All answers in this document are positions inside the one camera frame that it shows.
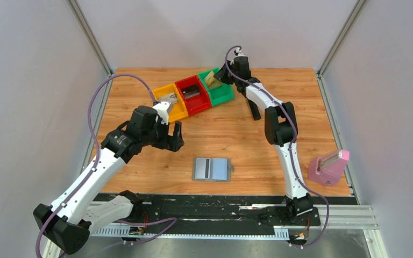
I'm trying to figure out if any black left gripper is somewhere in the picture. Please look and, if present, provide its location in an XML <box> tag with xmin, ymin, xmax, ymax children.
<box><xmin>141</xmin><ymin>117</ymin><xmax>185</xmax><ymax>152</ymax></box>

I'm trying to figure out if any grey card holder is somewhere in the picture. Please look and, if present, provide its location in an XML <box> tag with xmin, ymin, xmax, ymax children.
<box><xmin>191</xmin><ymin>157</ymin><xmax>234</xmax><ymax>182</ymax></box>

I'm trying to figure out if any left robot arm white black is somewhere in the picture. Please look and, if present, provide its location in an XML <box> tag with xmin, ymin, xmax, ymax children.
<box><xmin>33</xmin><ymin>102</ymin><xmax>184</xmax><ymax>255</ymax></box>

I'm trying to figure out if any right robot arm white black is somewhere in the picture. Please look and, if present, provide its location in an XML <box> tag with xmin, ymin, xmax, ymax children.
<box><xmin>214</xmin><ymin>55</ymin><xmax>314</xmax><ymax>225</ymax></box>

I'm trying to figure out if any gold card in green bin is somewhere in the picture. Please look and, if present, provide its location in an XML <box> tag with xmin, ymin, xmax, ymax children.
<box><xmin>208</xmin><ymin>81</ymin><xmax>222</xmax><ymax>90</ymax></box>

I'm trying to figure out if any black card in red bin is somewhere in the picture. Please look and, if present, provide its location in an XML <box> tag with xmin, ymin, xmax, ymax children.
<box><xmin>181</xmin><ymin>84</ymin><xmax>200</xmax><ymax>99</ymax></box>

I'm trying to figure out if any silver card in yellow bin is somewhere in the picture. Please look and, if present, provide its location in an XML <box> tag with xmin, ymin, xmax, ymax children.
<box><xmin>158</xmin><ymin>92</ymin><xmax>178</xmax><ymax>104</ymax></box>

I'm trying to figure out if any pink card stand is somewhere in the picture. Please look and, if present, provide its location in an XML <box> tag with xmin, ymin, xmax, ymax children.
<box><xmin>308</xmin><ymin>149</ymin><xmax>350</xmax><ymax>187</ymax></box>

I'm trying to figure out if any green plastic bin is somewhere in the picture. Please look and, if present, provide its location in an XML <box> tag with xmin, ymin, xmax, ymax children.
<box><xmin>197</xmin><ymin>67</ymin><xmax>234</xmax><ymax>106</ymax></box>

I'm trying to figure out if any yellow plastic bin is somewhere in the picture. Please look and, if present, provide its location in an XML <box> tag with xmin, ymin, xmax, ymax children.
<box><xmin>152</xmin><ymin>83</ymin><xmax>189</xmax><ymax>123</ymax></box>

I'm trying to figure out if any red plastic bin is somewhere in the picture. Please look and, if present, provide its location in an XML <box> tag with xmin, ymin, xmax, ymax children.
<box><xmin>175</xmin><ymin>75</ymin><xmax>212</xmax><ymax>116</ymax></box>

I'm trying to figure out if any black handheld microphone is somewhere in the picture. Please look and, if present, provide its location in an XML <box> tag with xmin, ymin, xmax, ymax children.
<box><xmin>245</xmin><ymin>96</ymin><xmax>261</xmax><ymax>121</ymax></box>

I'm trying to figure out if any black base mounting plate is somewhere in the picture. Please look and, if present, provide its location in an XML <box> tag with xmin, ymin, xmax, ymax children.
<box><xmin>126</xmin><ymin>194</ymin><xmax>321</xmax><ymax>237</ymax></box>

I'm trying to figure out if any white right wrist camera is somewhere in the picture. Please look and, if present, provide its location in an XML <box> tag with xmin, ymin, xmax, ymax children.
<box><xmin>233</xmin><ymin>48</ymin><xmax>246</xmax><ymax>58</ymax></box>

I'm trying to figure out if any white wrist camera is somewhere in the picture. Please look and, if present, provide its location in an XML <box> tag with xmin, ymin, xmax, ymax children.
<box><xmin>152</xmin><ymin>101</ymin><xmax>173</xmax><ymax>125</ymax></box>
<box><xmin>233</xmin><ymin>48</ymin><xmax>246</xmax><ymax>58</ymax></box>

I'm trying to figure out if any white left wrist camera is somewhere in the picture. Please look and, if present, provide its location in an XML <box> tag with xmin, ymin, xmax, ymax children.
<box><xmin>152</xmin><ymin>101</ymin><xmax>173</xmax><ymax>125</ymax></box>

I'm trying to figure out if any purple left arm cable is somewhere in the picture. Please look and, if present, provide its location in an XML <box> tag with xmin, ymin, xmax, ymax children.
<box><xmin>35</xmin><ymin>74</ymin><xmax>158</xmax><ymax>258</ymax></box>

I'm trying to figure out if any left aluminium frame post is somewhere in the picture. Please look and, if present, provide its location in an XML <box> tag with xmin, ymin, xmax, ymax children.
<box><xmin>67</xmin><ymin>0</ymin><xmax>115</xmax><ymax>125</ymax></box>

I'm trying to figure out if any aluminium frame post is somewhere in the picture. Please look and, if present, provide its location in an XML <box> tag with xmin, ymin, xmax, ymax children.
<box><xmin>67</xmin><ymin>0</ymin><xmax>115</xmax><ymax>125</ymax></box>
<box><xmin>316</xmin><ymin>0</ymin><xmax>367</xmax><ymax>151</ymax></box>

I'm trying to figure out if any right aluminium frame post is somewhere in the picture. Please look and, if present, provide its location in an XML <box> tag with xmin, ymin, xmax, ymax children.
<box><xmin>316</xmin><ymin>0</ymin><xmax>367</xmax><ymax>151</ymax></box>

